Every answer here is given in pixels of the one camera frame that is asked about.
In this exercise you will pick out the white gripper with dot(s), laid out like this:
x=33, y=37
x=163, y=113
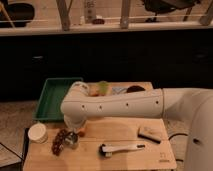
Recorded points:
x=74, y=125

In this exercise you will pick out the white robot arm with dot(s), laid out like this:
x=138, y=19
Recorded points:
x=193, y=106

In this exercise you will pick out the metal cup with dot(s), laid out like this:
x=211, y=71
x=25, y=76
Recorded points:
x=71, y=140

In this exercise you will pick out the green cup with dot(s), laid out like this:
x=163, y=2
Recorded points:
x=102, y=87

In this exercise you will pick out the dark grape bunch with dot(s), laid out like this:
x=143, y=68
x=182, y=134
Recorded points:
x=58, y=141

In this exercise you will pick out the green plastic tray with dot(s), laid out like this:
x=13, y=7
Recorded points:
x=52, y=94

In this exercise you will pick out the orange bowl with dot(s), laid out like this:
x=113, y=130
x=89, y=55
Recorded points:
x=94, y=90

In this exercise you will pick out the wooden block brush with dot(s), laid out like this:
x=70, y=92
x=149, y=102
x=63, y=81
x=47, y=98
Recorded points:
x=150, y=134

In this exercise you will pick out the dark red bowl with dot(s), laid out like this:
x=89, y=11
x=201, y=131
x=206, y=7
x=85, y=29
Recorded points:
x=134, y=88

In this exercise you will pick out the black chair left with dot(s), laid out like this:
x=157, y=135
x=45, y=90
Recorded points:
x=20, y=13

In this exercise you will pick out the black office chair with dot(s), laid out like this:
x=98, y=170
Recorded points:
x=167, y=6

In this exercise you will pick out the white handled dish brush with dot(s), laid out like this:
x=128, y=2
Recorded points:
x=108, y=150

